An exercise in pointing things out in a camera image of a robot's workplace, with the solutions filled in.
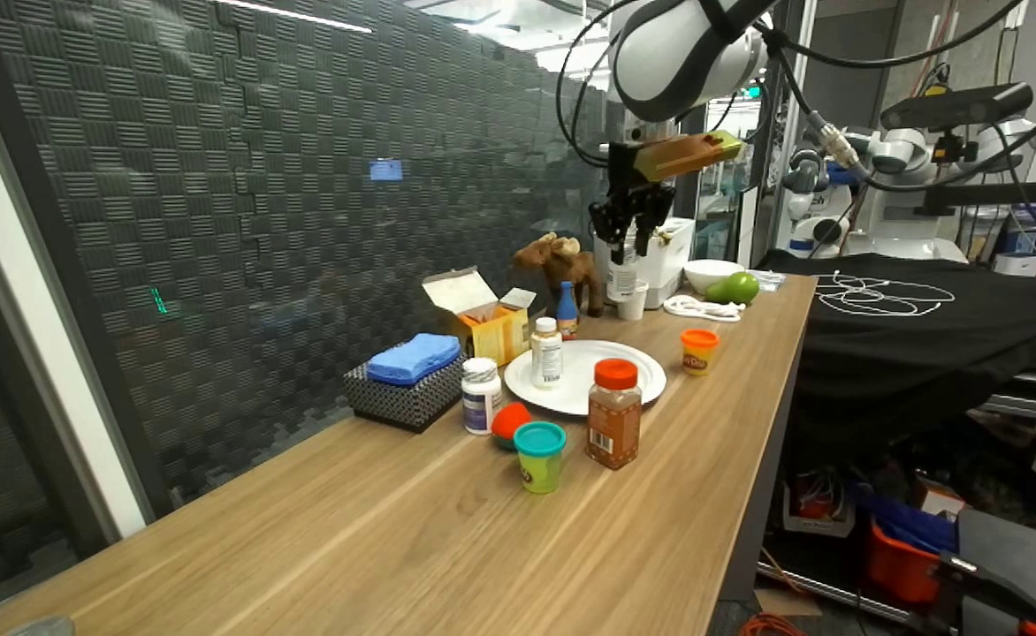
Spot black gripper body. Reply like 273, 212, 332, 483
592, 147, 676, 242

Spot blue label white bottle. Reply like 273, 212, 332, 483
610, 265, 646, 306

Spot orange lid yellow tub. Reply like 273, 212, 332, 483
681, 330, 722, 374

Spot green label pill bottle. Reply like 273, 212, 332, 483
530, 318, 564, 384

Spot small white pill bottle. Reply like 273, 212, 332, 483
459, 357, 504, 435

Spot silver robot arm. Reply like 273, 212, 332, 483
592, 0, 774, 265

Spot brown moose plushie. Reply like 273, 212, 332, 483
513, 231, 606, 314

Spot white paper plate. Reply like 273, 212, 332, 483
504, 341, 670, 417

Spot grey white appliance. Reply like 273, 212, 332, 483
596, 221, 694, 307

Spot white paper cup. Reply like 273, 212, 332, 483
616, 285, 646, 321

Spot blue glue bottle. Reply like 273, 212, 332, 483
556, 282, 580, 336

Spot green bowl object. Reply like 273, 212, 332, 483
704, 273, 761, 306

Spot yellow open cardboard box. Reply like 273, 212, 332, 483
423, 269, 539, 368

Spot orange lid spice jar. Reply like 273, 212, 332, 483
586, 357, 639, 472

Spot teal lid green tub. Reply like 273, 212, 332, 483
513, 422, 566, 496

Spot blue folded cloth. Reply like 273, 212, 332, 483
369, 331, 459, 389

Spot black cloth covered table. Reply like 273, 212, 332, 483
769, 254, 1036, 467

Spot red bucket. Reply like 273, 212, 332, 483
867, 521, 959, 609

